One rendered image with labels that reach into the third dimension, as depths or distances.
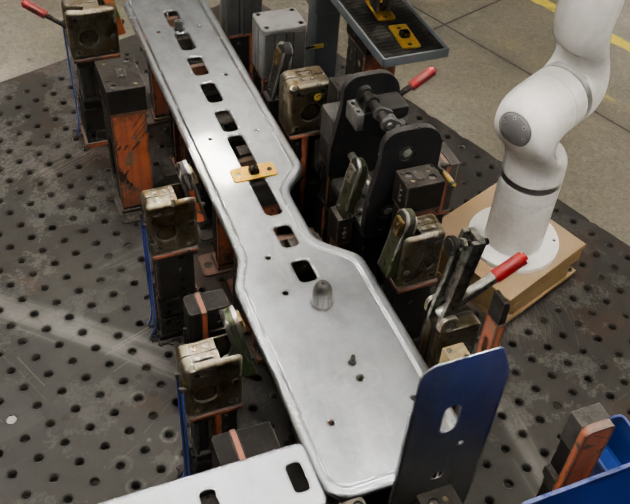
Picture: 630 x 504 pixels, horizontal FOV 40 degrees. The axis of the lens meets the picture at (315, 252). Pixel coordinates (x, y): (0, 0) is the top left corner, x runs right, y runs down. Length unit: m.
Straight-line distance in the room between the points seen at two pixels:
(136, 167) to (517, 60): 2.41
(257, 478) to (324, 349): 0.24
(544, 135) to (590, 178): 1.88
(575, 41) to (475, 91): 2.25
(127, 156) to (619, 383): 1.10
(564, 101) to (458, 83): 2.23
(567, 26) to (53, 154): 1.24
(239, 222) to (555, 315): 0.72
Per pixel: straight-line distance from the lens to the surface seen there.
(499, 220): 1.77
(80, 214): 2.00
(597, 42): 1.52
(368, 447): 1.23
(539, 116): 1.53
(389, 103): 1.54
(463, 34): 4.12
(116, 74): 1.83
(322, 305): 1.36
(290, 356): 1.31
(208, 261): 1.86
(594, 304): 1.92
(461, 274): 1.23
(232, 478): 1.19
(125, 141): 1.86
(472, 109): 3.62
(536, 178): 1.67
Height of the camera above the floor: 2.02
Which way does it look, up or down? 45 degrees down
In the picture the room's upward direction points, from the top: 4 degrees clockwise
